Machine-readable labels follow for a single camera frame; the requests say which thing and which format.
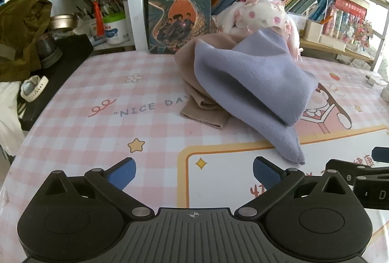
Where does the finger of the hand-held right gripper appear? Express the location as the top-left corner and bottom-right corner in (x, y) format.
(371, 147), (389, 163)
(325, 159), (389, 186)

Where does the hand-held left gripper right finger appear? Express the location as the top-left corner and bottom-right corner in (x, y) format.
(234, 156), (353, 219)

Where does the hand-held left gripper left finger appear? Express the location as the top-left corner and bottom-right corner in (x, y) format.
(39, 157), (154, 219)

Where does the purple and brown sweater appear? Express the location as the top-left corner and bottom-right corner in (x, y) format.
(175, 29), (318, 166)

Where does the small white plug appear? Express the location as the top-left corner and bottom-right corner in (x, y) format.
(366, 75), (385, 87)

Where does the white shallow box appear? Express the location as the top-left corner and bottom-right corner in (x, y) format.
(319, 34), (347, 51)

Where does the black flat board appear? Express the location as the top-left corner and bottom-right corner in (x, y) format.
(18, 34), (94, 131)

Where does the white striped cloth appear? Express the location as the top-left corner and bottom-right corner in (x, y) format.
(0, 81), (25, 157)

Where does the cream pen box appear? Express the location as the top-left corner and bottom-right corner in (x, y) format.
(304, 19), (324, 42)

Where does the row of colourful craft jars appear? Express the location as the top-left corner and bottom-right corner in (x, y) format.
(322, 0), (373, 48)

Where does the white plastic tub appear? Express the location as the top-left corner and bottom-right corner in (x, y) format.
(103, 11), (127, 45)

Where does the dark round jar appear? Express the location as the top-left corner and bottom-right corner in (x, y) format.
(36, 35), (63, 69)

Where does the red tassel ornament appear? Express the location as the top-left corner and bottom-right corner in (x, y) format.
(91, 0), (104, 37)

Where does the white bunny plush toy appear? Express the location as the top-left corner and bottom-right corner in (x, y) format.
(213, 0), (304, 61)

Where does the round metal tin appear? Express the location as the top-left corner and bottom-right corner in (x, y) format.
(49, 14), (79, 31)

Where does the bunch of pens and brushes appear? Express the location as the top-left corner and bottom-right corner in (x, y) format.
(76, 0), (128, 20)

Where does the dragon cover novel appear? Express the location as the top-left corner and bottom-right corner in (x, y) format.
(148, 0), (212, 54)

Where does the olive green bag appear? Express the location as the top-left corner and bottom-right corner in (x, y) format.
(0, 0), (53, 83)

